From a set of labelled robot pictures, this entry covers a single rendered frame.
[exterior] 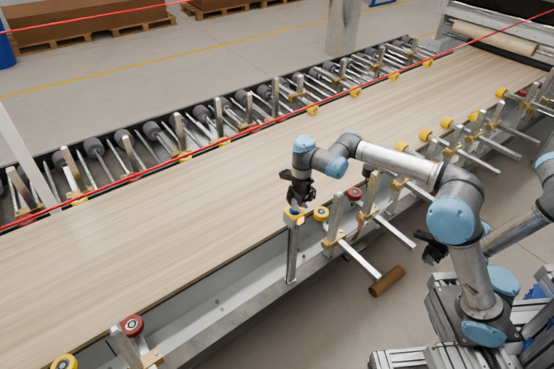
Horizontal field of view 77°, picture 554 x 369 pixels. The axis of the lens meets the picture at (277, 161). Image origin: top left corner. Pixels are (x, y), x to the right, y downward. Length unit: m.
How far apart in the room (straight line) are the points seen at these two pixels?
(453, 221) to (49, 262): 1.66
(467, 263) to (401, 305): 1.61
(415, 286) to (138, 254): 1.91
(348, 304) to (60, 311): 1.72
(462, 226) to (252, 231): 1.04
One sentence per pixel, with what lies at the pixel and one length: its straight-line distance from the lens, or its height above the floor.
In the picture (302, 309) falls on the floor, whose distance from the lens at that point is 2.57.
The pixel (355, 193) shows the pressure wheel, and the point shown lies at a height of 0.91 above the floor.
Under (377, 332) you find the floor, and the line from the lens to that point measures 2.59.
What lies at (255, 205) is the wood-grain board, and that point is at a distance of 1.88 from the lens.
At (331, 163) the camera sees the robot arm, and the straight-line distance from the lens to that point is 1.12.
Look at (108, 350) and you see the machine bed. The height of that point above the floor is 0.70.
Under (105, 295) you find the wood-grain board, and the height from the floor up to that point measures 0.90.
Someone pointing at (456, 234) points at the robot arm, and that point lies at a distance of 1.04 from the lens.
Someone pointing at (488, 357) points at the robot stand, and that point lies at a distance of 1.60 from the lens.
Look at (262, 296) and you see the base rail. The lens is 1.81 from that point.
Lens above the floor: 2.28
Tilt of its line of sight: 40 degrees down
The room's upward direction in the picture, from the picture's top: 1 degrees clockwise
